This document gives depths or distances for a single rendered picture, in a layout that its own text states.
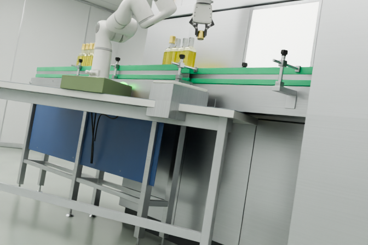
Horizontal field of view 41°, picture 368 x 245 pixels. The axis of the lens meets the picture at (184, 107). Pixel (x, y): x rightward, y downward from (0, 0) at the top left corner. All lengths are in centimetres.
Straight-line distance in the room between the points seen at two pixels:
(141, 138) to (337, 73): 124
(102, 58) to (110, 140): 58
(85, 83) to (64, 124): 99
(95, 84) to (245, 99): 74
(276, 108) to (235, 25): 69
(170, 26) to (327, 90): 156
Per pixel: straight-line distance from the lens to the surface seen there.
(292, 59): 233
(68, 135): 333
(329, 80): 176
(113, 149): 284
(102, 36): 254
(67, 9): 885
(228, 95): 229
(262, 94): 215
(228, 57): 261
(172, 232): 224
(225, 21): 269
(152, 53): 319
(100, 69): 251
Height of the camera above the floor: 60
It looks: 4 degrees up
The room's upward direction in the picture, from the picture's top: 9 degrees clockwise
